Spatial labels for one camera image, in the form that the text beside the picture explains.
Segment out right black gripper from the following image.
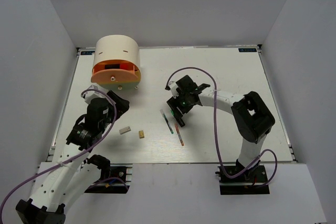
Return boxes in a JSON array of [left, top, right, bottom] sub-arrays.
[[167, 90, 195, 119]]

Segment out green pen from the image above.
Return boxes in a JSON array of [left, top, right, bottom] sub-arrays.
[[160, 109, 174, 134]]

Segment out green highlighter marker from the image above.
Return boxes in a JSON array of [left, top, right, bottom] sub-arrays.
[[171, 109, 185, 127]]

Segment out red pen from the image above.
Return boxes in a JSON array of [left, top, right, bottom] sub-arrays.
[[174, 123, 184, 146]]

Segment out orange top drawer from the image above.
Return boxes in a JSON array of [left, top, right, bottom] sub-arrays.
[[91, 60, 141, 84]]

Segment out orange highlighter marker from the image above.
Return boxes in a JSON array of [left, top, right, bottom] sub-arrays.
[[104, 62, 133, 71]]

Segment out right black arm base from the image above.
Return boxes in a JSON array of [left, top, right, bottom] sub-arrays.
[[215, 165, 270, 195]]

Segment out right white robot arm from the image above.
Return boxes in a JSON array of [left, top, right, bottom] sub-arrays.
[[165, 75, 275, 182]]

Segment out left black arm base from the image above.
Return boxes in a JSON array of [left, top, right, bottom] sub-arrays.
[[85, 164, 133, 194]]

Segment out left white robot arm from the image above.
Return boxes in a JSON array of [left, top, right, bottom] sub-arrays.
[[15, 89, 130, 223]]

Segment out grey white eraser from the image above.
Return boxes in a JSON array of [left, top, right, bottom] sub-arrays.
[[119, 126, 131, 135]]

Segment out small tan eraser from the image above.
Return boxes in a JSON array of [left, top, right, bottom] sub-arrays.
[[139, 130, 145, 139]]

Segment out cream round drawer organizer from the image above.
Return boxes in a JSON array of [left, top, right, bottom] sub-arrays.
[[93, 35, 143, 92]]

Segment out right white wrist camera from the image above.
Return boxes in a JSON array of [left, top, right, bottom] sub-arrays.
[[165, 81, 181, 98]]

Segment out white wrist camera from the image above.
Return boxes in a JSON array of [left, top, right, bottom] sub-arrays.
[[82, 84, 106, 104], [165, 81, 181, 98]]

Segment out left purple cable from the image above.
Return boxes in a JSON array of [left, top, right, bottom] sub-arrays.
[[0, 89, 118, 224]]

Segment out purple cable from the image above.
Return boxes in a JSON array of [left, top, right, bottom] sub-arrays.
[[0, 89, 118, 224], [164, 67, 278, 188]]

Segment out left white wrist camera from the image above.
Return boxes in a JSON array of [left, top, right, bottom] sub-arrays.
[[82, 84, 106, 104]]

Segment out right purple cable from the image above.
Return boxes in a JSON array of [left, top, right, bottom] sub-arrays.
[[164, 67, 278, 188]]

